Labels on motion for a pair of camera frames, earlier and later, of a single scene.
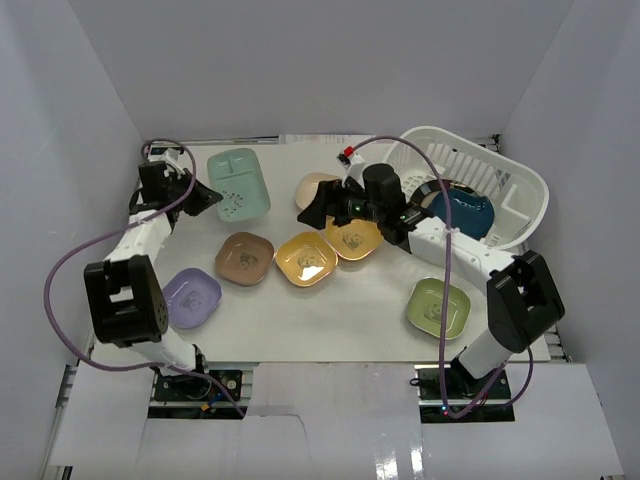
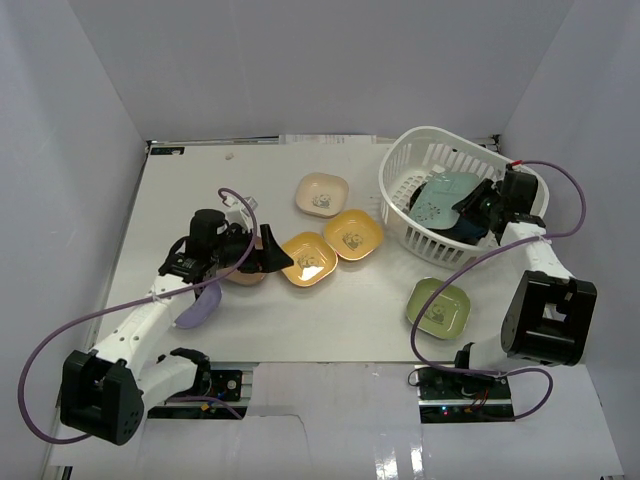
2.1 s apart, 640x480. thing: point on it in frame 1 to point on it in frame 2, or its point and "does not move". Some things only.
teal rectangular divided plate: x=237 y=175 to x=432 y=208
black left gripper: x=188 y=189 to x=263 y=248
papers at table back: x=323 y=139 does not move
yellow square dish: x=353 y=240 does not move
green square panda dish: x=425 y=308 does not move
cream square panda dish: x=308 y=187 does not move
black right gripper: x=329 y=201 to x=469 y=205
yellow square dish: x=306 y=257 does not move
